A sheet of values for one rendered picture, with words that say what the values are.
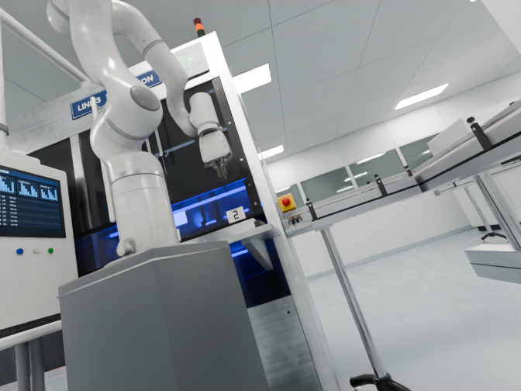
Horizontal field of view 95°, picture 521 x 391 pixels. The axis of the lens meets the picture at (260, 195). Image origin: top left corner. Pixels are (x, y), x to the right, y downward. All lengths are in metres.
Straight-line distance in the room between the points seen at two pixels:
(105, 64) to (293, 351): 1.18
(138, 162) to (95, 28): 0.39
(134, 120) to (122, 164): 0.11
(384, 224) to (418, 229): 0.68
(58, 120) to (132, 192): 1.41
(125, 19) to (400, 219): 5.86
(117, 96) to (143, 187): 0.21
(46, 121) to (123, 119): 1.38
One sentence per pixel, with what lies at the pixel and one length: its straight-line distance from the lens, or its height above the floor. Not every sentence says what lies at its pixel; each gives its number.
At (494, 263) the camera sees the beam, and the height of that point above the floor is 0.50.
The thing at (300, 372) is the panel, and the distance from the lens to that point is 1.23.
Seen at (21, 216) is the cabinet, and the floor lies 1.26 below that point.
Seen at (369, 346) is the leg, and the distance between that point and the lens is 1.37.
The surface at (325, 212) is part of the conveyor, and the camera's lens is 1.24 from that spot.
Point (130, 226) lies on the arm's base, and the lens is 0.57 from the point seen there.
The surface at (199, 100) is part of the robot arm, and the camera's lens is 0.95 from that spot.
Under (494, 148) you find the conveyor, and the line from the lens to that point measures 1.02.
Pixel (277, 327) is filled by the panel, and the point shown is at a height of 0.49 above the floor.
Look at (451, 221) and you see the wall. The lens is 6.59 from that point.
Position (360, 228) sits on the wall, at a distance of 5.89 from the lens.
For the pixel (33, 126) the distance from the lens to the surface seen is 2.08.
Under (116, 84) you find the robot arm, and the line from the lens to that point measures 0.68.
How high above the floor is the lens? 0.79
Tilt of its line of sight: 14 degrees up
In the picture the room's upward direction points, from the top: 18 degrees counter-clockwise
